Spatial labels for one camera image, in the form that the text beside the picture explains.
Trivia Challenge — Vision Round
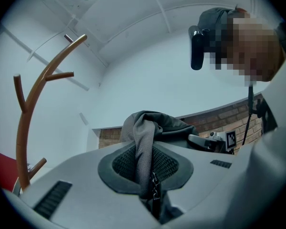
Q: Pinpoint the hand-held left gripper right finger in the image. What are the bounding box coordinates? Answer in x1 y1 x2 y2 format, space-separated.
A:
152 141 238 225

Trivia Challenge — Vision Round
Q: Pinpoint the person's head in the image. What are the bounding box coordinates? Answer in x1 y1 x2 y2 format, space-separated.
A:
197 6 286 88

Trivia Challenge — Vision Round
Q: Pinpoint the dark grey backpack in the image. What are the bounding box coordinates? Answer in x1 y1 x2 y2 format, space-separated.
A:
121 110 200 224

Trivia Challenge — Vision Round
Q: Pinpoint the wooden coat stand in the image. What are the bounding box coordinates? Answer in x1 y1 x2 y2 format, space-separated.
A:
13 33 88 193

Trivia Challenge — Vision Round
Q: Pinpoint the white wall plate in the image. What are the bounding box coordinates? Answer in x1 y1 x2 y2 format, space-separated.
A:
79 112 90 126

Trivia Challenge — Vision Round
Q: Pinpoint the black chest cable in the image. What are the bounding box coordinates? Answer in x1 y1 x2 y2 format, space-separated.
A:
241 84 256 148

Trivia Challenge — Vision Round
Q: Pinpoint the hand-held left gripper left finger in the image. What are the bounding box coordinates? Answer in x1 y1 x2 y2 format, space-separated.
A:
19 141 162 229

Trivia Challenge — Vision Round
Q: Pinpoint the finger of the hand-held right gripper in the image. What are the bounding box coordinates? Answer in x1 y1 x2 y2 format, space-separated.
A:
187 134 217 152

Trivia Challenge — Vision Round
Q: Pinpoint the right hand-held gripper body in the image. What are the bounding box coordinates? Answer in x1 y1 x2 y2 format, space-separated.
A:
208 130 238 155

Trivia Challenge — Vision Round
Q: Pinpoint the person's dark top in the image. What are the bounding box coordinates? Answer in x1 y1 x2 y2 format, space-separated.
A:
259 20 286 138

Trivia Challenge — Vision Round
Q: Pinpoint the white wall conduit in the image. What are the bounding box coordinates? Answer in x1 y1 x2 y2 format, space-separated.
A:
1 24 90 92

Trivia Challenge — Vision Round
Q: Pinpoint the black chest mount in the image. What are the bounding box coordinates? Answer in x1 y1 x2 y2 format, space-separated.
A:
248 98 269 119

